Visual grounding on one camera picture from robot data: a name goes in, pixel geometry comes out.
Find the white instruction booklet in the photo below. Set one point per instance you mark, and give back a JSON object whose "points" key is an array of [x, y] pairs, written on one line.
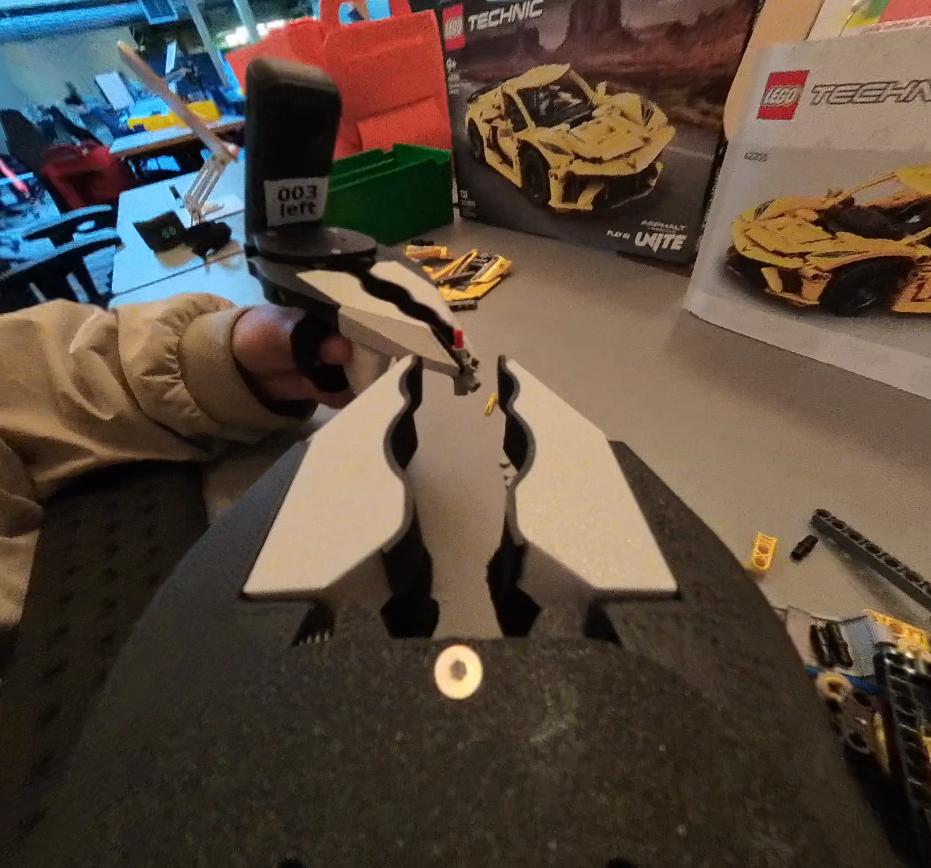
{"points": [[800, 141]]}

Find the long dark grey beam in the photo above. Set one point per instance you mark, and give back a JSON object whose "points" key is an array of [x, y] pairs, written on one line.
{"points": [[873, 559]]}

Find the black toy pin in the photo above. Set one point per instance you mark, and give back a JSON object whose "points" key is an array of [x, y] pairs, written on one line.
{"points": [[804, 547]]}

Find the dark toy car box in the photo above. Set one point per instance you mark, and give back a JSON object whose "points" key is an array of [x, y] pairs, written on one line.
{"points": [[618, 214]]}

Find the white jointed desk lamp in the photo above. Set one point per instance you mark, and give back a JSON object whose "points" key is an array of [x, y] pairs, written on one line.
{"points": [[211, 170]]}

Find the grey toy angle connector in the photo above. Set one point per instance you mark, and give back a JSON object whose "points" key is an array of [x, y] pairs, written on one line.
{"points": [[465, 366]]}

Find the grey desk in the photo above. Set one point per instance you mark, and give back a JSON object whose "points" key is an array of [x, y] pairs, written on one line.
{"points": [[654, 410]]}

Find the yellow holed toy brick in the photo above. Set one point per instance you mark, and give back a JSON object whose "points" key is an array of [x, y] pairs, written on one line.
{"points": [[764, 552]]}

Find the person's left hand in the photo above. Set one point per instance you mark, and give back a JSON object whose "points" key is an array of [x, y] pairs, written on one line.
{"points": [[265, 352]]}

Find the dark green bin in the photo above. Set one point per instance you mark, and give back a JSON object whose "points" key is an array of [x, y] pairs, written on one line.
{"points": [[393, 199]]}

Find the black office chair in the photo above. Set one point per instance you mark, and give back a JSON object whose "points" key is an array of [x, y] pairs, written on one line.
{"points": [[65, 243]]}

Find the white table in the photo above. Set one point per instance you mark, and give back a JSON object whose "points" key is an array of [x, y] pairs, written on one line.
{"points": [[153, 272]]}

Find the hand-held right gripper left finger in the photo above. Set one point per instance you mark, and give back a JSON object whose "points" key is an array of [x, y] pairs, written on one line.
{"points": [[327, 519]]}

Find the yellow toy car section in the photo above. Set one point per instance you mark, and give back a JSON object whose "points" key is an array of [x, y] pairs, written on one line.
{"points": [[473, 275]]}

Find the red office chair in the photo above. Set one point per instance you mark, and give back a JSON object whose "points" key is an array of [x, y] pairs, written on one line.
{"points": [[80, 174]]}

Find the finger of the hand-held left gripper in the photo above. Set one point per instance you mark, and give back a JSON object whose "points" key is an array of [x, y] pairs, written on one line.
{"points": [[411, 286], [393, 337]]}

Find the pile of toy bricks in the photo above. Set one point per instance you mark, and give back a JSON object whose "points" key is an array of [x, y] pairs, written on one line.
{"points": [[865, 664]]}

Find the black box green display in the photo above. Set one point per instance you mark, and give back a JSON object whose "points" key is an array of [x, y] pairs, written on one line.
{"points": [[160, 232]]}

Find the person's left forearm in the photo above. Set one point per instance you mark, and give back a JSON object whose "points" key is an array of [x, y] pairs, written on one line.
{"points": [[109, 374]]}

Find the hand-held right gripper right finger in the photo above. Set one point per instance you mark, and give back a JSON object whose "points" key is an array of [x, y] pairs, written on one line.
{"points": [[589, 519]]}

